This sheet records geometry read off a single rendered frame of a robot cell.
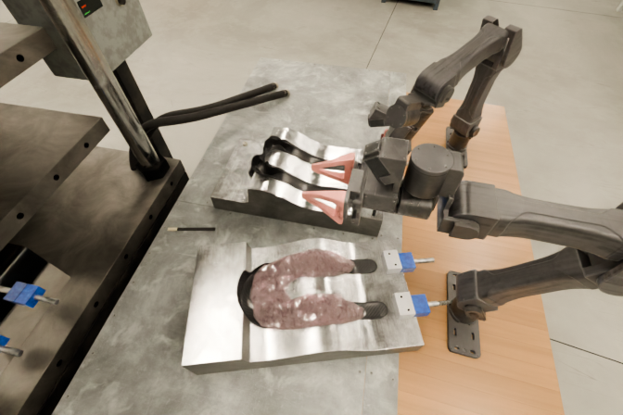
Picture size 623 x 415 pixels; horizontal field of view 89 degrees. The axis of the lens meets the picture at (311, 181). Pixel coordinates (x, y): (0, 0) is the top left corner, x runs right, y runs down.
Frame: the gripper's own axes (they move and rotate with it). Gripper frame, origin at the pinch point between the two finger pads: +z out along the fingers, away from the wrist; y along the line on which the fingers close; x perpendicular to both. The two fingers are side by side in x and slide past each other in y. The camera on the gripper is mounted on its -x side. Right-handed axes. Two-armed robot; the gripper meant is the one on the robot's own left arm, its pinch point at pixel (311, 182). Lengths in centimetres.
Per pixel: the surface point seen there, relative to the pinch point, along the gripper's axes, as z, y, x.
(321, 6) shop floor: 86, -359, 116
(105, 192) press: 74, -11, 38
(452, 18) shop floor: -66, -366, 122
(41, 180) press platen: 65, 3, 13
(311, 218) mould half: 5.3, -14.6, 34.9
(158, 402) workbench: 26, 35, 38
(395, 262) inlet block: -18.9, -4.7, 31.7
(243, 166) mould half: 31, -27, 32
